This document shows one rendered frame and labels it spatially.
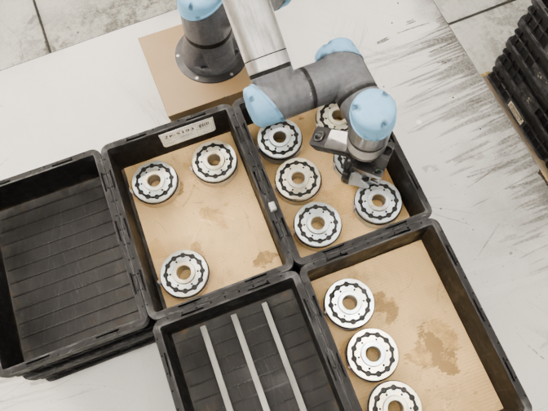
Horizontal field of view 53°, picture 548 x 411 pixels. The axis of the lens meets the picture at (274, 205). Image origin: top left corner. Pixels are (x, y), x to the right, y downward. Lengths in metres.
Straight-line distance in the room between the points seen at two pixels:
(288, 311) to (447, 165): 0.57
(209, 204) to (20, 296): 0.45
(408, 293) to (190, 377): 0.48
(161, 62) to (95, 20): 1.23
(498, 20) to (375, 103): 1.80
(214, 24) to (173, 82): 0.20
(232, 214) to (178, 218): 0.12
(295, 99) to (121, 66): 0.79
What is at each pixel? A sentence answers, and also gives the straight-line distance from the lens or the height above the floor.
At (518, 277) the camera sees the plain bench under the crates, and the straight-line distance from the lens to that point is 1.42.
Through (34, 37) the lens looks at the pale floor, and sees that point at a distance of 2.74.
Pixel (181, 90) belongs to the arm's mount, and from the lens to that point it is 1.43.
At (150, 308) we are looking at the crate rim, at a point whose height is 0.93.
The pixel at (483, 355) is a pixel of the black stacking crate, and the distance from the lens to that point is 1.20.
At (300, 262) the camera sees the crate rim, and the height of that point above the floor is 0.93.
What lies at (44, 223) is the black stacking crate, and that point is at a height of 0.83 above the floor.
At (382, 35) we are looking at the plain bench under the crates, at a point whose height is 0.70.
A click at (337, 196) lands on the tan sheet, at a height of 0.83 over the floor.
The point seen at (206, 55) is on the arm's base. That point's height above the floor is 0.86.
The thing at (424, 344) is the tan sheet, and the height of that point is 0.83.
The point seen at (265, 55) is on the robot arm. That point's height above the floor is 1.23.
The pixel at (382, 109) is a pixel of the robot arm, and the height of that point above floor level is 1.20.
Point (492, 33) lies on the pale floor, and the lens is 2.63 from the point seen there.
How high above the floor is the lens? 1.99
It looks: 70 degrees down
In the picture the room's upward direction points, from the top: 5 degrees counter-clockwise
